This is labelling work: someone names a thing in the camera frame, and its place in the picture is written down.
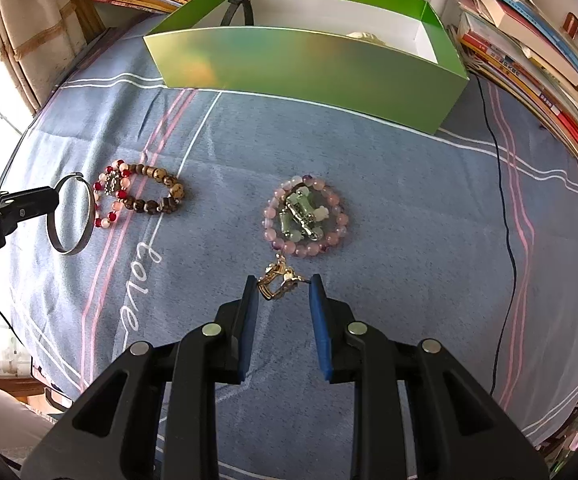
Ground green jade silver bracelet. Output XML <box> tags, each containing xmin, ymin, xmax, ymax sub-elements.
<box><xmin>278</xmin><ymin>187</ymin><xmax>331</xmax><ymax>244</ymax></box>

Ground beige cardboard bundle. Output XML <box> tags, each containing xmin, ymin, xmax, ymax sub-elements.
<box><xmin>0</xmin><ymin>0</ymin><xmax>92</xmax><ymax>117</ymax></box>

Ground black cable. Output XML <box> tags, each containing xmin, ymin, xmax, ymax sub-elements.
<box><xmin>468</xmin><ymin>72</ymin><xmax>520</xmax><ymax>397</ymax></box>

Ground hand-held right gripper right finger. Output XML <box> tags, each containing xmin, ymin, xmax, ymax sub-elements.
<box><xmin>309</xmin><ymin>274</ymin><xmax>550</xmax><ymax>480</ymax></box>

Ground tall stack of books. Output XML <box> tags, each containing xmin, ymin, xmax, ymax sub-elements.
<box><xmin>444</xmin><ymin>0</ymin><xmax>578</xmax><ymax>160</ymax></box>

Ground pink and red bead bracelet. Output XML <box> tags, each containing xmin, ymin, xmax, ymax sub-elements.
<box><xmin>91</xmin><ymin>159</ymin><xmax>136</xmax><ymax>229</ymax></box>

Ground silver metal bangle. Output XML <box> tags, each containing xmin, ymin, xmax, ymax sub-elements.
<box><xmin>45</xmin><ymin>172</ymin><xmax>98</xmax><ymax>256</ymax></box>

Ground gold chain jewelry piece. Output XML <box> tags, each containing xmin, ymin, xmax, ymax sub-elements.
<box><xmin>257</xmin><ymin>254</ymin><xmax>302</xmax><ymax>302</ymax></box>

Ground pink purple bead bracelet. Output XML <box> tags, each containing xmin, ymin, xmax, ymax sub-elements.
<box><xmin>262</xmin><ymin>173</ymin><xmax>351</xmax><ymax>258</ymax></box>

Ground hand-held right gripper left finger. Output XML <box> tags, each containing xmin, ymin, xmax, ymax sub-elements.
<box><xmin>21</xmin><ymin>276</ymin><xmax>260</xmax><ymax>480</ymax></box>

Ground brown wooden bead bracelet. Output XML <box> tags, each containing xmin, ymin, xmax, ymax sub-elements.
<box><xmin>119</xmin><ymin>162</ymin><xmax>188</xmax><ymax>217</ymax></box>

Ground blue striped tablecloth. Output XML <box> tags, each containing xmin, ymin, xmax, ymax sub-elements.
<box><xmin>0</xmin><ymin>12</ymin><xmax>578</xmax><ymax>480</ymax></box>

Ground green cardboard box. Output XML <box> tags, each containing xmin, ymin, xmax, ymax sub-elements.
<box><xmin>143</xmin><ymin>0</ymin><xmax>470</xmax><ymax>136</ymax></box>

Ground black strap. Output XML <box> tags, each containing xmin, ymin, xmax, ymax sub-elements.
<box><xmin>220</xmin><ymin>0</ymin><xmax>273</xmax><ymax>28</ymax></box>

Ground white carved bangle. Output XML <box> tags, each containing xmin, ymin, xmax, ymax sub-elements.
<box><xmin>345</xmin><ymin>30</ymin><xmax>387</xmax><ymax>45</ymax></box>

